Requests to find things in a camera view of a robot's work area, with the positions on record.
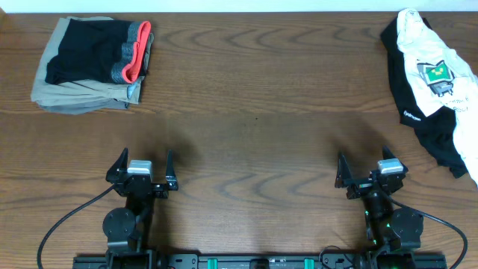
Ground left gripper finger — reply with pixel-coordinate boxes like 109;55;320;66
165;149;179;191
105;148;128;183

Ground white printed t-shirt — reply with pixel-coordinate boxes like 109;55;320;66
397;8;477;181

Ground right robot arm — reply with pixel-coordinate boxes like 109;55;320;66
335;146;423;268

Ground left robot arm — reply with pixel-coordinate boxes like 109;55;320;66
102;149;179;269

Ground black t-shirt with logo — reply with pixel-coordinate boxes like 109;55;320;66
380;19;468;179

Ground folded khaki trousers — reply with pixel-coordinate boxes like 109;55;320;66
31;16;154;114

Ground black shorts with orange waistband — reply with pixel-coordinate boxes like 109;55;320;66
46;19;152;84

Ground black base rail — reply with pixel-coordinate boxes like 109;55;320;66
72;252;447;269

